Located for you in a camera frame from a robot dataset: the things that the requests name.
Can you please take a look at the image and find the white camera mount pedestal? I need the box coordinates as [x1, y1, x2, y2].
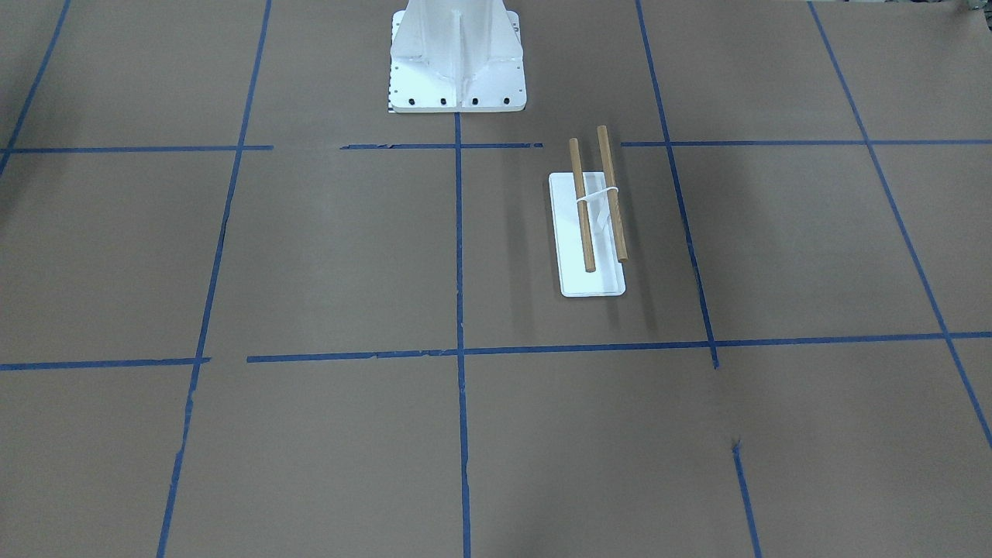
[387, 1, 528, 113]

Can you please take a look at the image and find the white wooden towel rack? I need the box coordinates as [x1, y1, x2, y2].
[548, 125, 629, 299]

